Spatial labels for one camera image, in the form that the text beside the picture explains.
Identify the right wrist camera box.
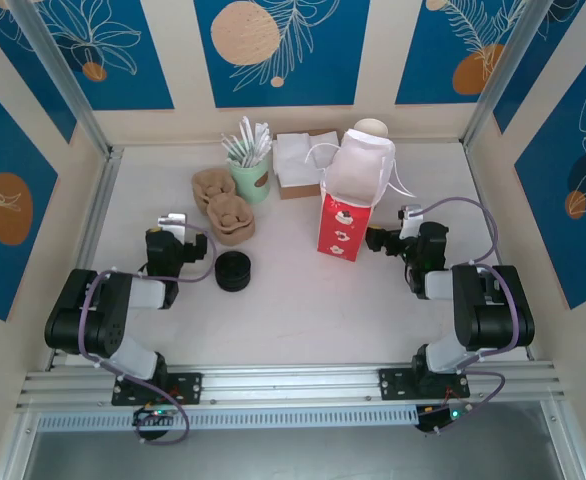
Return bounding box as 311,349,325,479
396,203,423,240

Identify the cream paper cup stack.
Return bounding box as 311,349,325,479
355,117,389,139

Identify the aluminium frame post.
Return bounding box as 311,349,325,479
7,0,124,159
462,0,549,151

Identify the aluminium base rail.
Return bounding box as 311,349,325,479
15,359,572,414

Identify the grey slotted cable duct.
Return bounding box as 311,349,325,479
35,403,419,432

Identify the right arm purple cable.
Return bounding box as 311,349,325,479
417,197,522,436

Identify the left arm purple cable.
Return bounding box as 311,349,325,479
79,222,219,446

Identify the green straw holder cup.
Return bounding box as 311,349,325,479
227,141,274,205

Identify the aluminium side rail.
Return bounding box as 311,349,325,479
47,147,124,371

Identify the white napkin stack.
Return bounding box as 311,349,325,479
272,132,344,189

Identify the cardboard napkin box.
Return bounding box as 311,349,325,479
272,128,344,201

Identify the black cup lid stack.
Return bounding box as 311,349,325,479
214,250,253,294

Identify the red white paper bag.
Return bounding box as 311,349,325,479
304,127,417,264

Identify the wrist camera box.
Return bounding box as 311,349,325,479
156,212,188,230
396,203,423,240

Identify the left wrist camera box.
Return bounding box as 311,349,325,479
156,212,188,230

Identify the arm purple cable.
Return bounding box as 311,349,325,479
79,222,219,446
417,197,522,436

